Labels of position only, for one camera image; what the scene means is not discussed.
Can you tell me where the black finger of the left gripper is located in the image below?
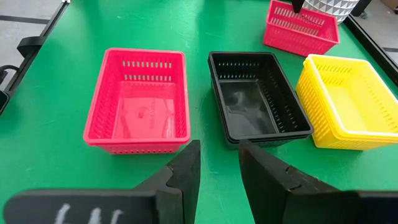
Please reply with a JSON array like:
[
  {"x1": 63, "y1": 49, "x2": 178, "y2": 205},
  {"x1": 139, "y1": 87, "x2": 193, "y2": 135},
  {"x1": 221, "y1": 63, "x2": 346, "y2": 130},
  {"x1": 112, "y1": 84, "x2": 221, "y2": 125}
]
[{"x1": 291, "y1": 0, "x2": 306, "y2": 14}]

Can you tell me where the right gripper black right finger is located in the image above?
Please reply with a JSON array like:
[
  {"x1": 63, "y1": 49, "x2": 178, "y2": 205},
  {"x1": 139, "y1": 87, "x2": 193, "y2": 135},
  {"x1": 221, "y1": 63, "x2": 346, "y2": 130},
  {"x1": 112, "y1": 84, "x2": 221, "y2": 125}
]
[{"x1": 238, "y1": 139, "x2": 346, "y2": 224}]

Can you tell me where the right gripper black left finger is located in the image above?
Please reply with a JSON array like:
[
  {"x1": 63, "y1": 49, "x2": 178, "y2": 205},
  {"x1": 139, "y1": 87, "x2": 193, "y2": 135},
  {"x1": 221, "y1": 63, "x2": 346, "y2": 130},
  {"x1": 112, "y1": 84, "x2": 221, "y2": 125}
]
[{"x1": 133, "y1": 139, "x2": 201, "y2": 224}]

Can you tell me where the red slotted plastic basket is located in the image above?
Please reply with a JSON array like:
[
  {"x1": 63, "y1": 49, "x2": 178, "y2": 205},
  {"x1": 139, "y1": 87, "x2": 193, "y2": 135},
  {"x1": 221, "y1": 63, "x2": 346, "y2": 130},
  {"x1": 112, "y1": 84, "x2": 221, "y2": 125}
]
[
  {"x1": 83, "y1": 133, "x2": 192, "y2": 156},
  {"x1": 83, "y1": 47, "x2": 192, "y2": 147},
  {"x1": 263, "y1": 0, "x2": 341, "y2": 58}
]

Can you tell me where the potted plant, patterned grey pot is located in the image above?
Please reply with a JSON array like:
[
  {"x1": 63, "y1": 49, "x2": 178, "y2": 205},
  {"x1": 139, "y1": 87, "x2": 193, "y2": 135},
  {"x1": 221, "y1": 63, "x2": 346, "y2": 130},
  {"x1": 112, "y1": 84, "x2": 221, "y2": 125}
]
[{"x1": 302, "y1": 0, "x2": 361, "y2": 26}]

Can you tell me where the black table-level camera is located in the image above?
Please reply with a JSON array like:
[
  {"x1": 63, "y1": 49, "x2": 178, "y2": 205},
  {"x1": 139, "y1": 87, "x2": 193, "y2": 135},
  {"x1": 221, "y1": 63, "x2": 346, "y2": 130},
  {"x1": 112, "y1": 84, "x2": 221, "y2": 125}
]
[{"x1": 0, "y1": 64, "x2": 20, "y2": 115}]

